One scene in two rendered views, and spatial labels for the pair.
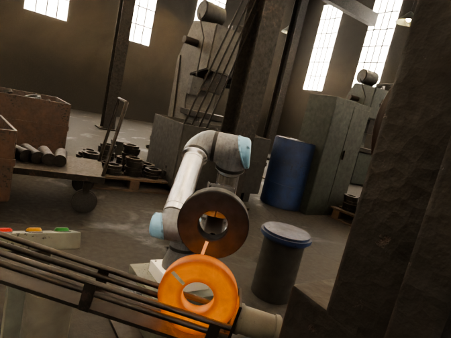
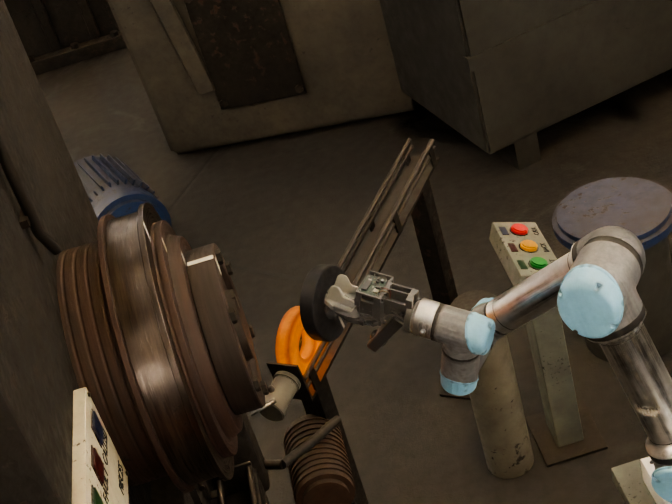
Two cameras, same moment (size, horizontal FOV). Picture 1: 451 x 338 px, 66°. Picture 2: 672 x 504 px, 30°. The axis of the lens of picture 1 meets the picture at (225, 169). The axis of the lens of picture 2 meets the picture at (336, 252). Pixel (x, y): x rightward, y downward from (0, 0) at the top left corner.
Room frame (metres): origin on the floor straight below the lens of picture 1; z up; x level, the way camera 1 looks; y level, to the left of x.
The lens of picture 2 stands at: (1.95, -1.67, 2.30)
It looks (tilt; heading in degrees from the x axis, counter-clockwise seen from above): 33 degrees down; 125
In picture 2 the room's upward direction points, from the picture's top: 17 degrees counter-clockwise
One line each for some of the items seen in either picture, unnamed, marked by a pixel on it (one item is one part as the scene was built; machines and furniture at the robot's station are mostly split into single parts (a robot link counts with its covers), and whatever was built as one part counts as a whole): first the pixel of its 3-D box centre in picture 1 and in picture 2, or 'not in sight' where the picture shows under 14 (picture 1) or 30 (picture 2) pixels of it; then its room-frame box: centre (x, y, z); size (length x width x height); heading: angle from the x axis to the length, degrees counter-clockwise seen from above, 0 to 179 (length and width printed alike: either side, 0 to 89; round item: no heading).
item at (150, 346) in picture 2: not in sight; (171, 345); (0.75, -0.47, 1.11); 0.47 x 0.06 x 0.47; 125
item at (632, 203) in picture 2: not in sight; (623, 273); (1.03, 0.91, 0.21); 0.32 x 0.32 x 0.43
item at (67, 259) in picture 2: not in sight; (123, 360); (0.68, -0.52, 1.11); 0.47 x 0.10 x 0.47; 125
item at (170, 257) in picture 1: (180, 256); not in sight; (1.44, 0.11, 0.40); 0.15 x 0.15 x 0.10
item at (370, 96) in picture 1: (364, 127); not in sight; (8.58, -3.04, 1.36); 1.37 x 1.16 x 2.71; 25
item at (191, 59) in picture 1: (209, 84); not in sight; (6.50, 0.63, 1.42); 1.43 x 1.22 x 2.85; 40
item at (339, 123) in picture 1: (326, 156); not in sight; (4.65, -1.27, 0.75); 0.70 x 0.48 x 1.50; 125
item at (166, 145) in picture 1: (206, 155); not in sight; (4.42, 0.27, 0.43); 1.23 x 0.93 x 0.87; 123
